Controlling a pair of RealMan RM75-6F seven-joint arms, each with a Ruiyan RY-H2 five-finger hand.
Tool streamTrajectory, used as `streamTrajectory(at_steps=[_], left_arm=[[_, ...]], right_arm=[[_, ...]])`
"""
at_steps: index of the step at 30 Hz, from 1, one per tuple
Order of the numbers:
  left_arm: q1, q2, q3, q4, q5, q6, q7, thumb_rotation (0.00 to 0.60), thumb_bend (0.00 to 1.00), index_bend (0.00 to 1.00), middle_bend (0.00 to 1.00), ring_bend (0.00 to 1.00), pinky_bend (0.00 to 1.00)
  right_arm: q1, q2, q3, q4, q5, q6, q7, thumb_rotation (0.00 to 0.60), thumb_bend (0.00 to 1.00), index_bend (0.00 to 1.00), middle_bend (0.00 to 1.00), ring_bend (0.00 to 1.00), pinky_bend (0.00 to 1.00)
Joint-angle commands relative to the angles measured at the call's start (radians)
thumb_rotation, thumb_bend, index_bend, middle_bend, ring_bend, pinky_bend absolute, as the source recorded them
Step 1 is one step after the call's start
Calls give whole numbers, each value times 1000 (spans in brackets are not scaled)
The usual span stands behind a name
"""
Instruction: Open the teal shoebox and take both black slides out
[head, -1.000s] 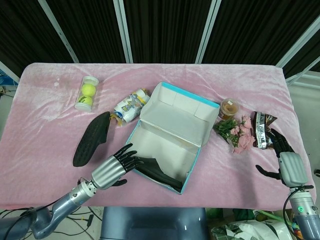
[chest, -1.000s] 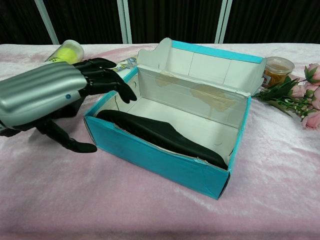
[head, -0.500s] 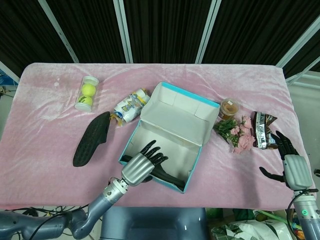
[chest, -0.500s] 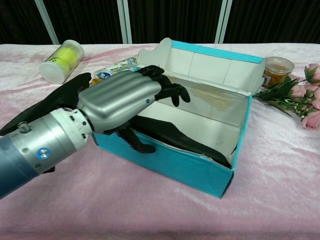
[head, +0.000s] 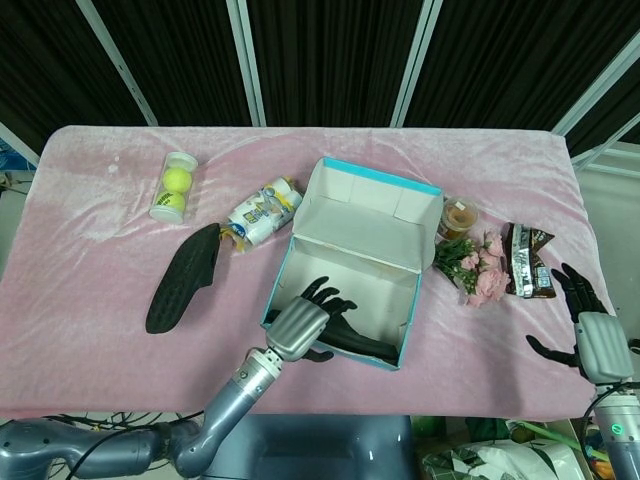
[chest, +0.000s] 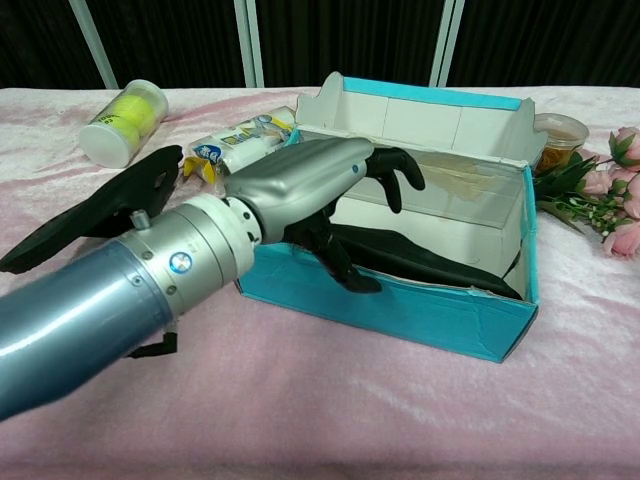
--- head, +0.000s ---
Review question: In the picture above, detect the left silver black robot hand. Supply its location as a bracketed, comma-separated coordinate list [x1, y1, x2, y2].
[262, 275, 359, 363]

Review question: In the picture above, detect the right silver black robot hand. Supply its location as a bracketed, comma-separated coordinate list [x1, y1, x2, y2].
[525, 262, 634, 384]

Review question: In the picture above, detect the black rubber slipper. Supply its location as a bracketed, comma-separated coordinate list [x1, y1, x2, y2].
[267, 308, 401, 364]
[144, 222, 222, 335]

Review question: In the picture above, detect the blue cardboard shoe box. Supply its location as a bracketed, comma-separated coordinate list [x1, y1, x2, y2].
[259, 156, 445, 372]

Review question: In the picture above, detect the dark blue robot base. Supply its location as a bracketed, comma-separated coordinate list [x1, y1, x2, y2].
[209, 412, 419, 480]

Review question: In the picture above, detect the brown silver snack bag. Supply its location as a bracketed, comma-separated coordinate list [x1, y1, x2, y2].
[502, 222, 557, 300]

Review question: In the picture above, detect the pink flower bouquet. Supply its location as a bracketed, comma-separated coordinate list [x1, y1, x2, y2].
[432, 229, 511, 309]

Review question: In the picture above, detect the white bag with green leaves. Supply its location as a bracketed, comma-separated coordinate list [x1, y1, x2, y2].
[422, 439, 591, 480]

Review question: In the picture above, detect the yellow tennis ball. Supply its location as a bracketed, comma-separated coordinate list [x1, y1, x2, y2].
[153, 191, 186, 211]
[163, 168, 194, 195]

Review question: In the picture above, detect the clear tennis ball tube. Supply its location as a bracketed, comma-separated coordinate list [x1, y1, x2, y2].
[149, 151, 200, 225]

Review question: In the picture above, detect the clear cup with brown food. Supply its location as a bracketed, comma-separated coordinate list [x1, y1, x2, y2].
[437, 196, 480, 241]

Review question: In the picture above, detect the pink velvet tablecloth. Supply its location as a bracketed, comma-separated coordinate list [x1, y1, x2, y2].
[0, 124, 624, 419]

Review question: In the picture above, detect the black pleated curtain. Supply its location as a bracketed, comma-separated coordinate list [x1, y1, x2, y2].
[0, 0, 640, 157]

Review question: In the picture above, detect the white frame post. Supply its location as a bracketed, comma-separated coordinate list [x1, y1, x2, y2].
[551, 34, 640, 136]
[74, 0, 160, 127]
[388, 0, 445, 127]
[224, 0, 267, 127]

